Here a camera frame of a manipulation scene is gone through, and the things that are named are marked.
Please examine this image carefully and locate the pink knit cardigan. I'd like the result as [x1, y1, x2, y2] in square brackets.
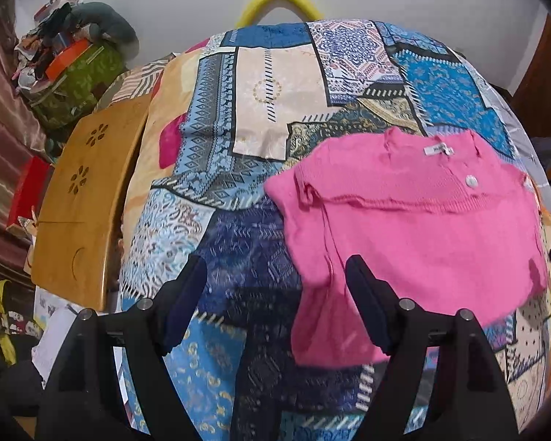
[264, 129, 548, 368]

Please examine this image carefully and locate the brown wooden door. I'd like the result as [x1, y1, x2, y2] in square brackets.
[508, 13, 551, 180]

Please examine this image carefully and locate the wooden lap desk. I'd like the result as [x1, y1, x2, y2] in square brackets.
[32, 94, 151, 311]

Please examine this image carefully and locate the red box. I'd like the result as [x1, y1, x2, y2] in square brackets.
[7, 155, 54, 233]

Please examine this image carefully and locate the striped brown curtain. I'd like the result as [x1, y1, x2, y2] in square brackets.
[0, 0, 46, 286]

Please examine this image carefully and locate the green storage bag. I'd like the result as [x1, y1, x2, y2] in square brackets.
[28, 43, 125, 132]

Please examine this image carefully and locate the patchwork patterned bed cover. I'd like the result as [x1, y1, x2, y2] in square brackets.
[120, 19, 551, 440]

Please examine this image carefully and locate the orange box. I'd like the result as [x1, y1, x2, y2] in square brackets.
[46, 39, 91, 82]

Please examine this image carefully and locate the yellow foam tube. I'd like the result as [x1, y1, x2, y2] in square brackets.
[236, 0, 323, 28]

